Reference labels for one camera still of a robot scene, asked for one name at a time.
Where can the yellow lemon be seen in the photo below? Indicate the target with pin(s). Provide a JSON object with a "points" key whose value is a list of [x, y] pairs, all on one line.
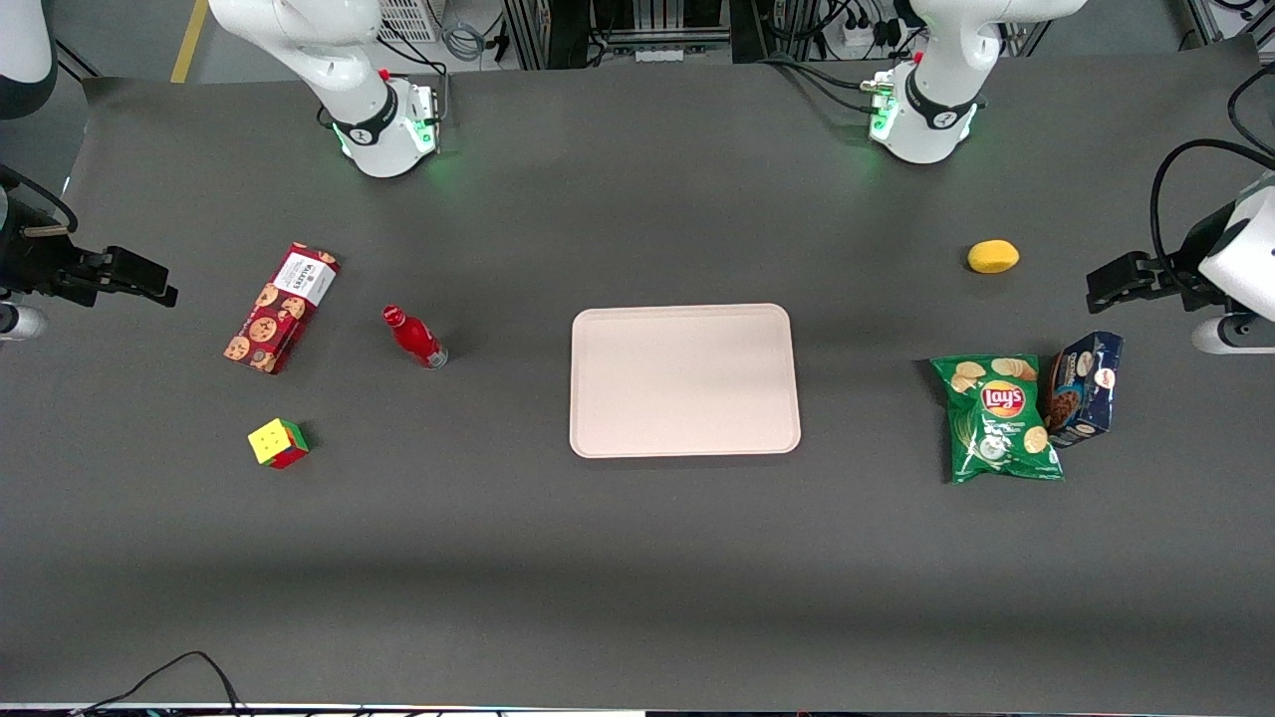
{"points": [[993, 257]]}

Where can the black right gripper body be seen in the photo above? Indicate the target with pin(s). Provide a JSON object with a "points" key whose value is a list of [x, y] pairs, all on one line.
{"points": [[38, 263]]}

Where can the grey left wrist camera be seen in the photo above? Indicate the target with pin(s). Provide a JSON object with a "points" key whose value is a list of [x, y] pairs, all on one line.
{"points": [[1230, 336]]}

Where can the white perforated box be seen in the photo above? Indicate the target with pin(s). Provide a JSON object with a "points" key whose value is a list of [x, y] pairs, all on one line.
{"points": [[408, 18]]}

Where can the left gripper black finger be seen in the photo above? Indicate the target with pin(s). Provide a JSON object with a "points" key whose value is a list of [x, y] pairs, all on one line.
{"points": [[1121, 281], [1175, 279]]}

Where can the aluminium frame profile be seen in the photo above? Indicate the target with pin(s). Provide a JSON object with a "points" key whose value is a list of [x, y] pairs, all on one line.
{"points": [[1210, 20]]}

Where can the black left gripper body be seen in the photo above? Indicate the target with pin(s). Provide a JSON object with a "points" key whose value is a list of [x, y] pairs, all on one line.
{"points": [[1188, 261]]}

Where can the aluminium equipment rack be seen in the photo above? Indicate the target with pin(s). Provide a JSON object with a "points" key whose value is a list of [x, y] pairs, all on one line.
{"points": [[558, 30]]}

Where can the dark blue cookie box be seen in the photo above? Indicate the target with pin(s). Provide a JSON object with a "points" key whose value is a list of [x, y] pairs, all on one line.
{"points": [[1086, 388]]}

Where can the green Lays chips bag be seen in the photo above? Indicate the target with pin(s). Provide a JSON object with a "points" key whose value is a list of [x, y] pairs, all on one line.
{"points": [[996, 428]]}

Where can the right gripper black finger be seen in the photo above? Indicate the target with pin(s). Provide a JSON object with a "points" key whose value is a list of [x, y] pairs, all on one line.
{"points": [[139, 276], [85, 279]]}

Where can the multicolour puzzle cube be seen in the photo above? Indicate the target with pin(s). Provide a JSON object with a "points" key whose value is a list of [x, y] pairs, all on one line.
{"points": [[279, 445]]}

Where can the red cookie box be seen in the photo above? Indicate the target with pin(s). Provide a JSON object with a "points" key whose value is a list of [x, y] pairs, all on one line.
{"points": [[279, 309]]}

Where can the red coke bottle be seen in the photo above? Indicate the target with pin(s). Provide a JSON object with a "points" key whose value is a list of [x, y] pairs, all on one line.
{"points": [[416, 341]]}

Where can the dark grey table mat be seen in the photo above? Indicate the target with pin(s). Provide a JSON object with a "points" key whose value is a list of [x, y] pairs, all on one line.
{"points": [[637, 558]]}

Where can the beige plastic tray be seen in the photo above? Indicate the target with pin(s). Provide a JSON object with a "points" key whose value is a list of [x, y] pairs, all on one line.
{"points": [[687, 383]]}

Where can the white power strip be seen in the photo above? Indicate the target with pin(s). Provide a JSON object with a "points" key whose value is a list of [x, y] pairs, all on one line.
{"points": [[859, 35]]}

